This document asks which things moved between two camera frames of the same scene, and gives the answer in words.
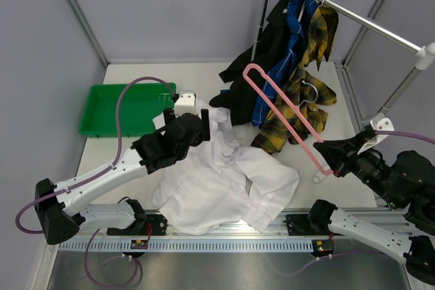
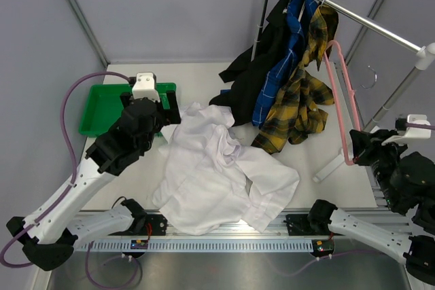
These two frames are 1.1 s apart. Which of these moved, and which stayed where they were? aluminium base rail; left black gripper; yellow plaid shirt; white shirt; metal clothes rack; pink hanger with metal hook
Moved: left black gripper; pink hanger with metal hook
Stayed: aluminium base rail; white shirt; yellow plaid shirt; metal clothes rack
